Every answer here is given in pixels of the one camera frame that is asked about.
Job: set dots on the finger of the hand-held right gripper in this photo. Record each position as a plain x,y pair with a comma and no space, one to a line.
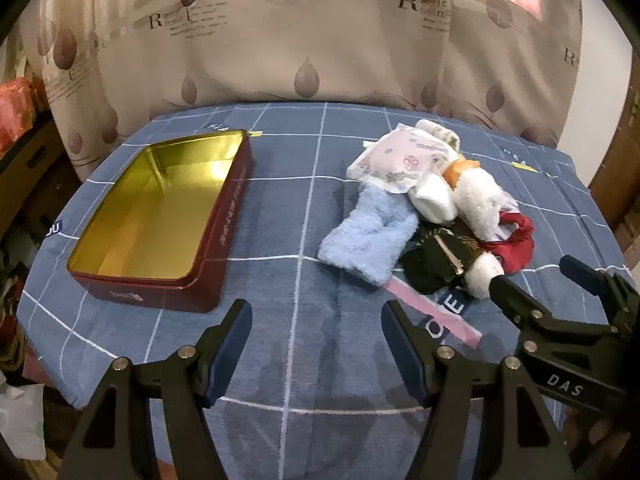
580,270
510,295

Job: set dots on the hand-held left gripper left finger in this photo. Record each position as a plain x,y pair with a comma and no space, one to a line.
232,345

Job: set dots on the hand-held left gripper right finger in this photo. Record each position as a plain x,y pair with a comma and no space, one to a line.
400,345

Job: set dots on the white fluffy ball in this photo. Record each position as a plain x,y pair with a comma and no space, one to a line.
480,275

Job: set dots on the red cloth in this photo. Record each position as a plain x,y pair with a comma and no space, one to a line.
517,252

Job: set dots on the white orange plush toy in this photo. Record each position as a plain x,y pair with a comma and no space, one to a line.
480,200

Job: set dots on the light blue fuzzy towel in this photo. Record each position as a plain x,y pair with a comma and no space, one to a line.
365,235

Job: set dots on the white sock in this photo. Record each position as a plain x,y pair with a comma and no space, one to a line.
430,200

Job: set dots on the red tin box gold interior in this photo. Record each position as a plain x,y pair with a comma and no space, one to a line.
150,210

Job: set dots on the white floral packet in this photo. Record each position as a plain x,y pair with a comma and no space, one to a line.
400,160

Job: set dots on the pink plastic strip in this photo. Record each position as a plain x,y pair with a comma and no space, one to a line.
450,324

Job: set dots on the blue plaid blanket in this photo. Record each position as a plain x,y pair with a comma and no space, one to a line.
300,360

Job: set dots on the striped white cloth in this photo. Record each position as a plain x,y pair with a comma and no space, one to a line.
440,132

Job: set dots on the white plastic bag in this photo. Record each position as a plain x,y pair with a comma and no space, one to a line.
20,420

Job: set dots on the beige leaf print curtain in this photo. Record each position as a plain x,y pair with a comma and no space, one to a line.
300,35

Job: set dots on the red plastic bag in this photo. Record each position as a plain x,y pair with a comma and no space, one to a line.
15,110

